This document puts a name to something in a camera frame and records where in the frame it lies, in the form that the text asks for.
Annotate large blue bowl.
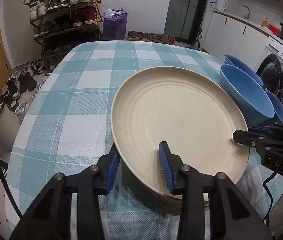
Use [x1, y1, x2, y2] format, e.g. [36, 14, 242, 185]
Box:
[219, 64, 274, 126]

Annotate cream top plate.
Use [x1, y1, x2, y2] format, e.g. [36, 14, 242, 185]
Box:
[110, 67, 249, 193]

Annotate white kitchen cabinets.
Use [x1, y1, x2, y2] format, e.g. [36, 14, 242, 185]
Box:
[202, 12, 271, 69]

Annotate teal plaid tablecloth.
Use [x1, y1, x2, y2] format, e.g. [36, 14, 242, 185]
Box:
[5, 40, 283, 240]

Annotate white washing machine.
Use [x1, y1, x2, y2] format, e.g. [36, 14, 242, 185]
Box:
[254, 36, 283, 105]

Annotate patterned cardboard box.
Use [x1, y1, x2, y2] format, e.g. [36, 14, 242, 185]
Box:
[126, 31, 175, 45]

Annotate white electric kettle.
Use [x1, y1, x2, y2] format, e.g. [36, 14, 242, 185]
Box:
[210, 0, 228, 11]

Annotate purple trash bag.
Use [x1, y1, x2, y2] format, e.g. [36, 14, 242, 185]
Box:
[102, 8, 128, 41]

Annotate black framed glass door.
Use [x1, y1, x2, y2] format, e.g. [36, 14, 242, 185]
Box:
[164, 0, 208, 44]

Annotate wooden shoe rack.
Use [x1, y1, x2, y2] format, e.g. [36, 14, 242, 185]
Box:
[24, 0, 102, 59]

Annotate black cable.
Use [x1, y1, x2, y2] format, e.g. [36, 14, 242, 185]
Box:
[261, 139, 283, 230]

